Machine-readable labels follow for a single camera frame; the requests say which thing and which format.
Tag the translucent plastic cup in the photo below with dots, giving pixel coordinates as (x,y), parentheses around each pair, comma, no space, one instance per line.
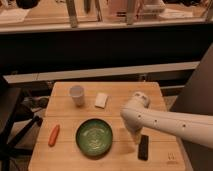
(77,95)

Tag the green ceramic bowl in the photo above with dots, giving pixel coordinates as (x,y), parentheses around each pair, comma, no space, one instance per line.
(94,137)

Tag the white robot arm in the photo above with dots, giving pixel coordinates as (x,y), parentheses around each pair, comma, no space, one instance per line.
(192,127)

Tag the black chair base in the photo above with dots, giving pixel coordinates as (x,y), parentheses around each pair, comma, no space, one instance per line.
(16,119)

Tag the black remote control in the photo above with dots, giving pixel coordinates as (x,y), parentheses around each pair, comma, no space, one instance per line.
(143,148)

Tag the white sponge block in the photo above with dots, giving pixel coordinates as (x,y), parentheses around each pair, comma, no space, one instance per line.
(101,100)

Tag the orange carrot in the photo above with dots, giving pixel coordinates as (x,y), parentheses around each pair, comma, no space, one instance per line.
(53,136)

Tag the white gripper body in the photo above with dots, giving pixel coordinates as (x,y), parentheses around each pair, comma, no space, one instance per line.
(137,137)

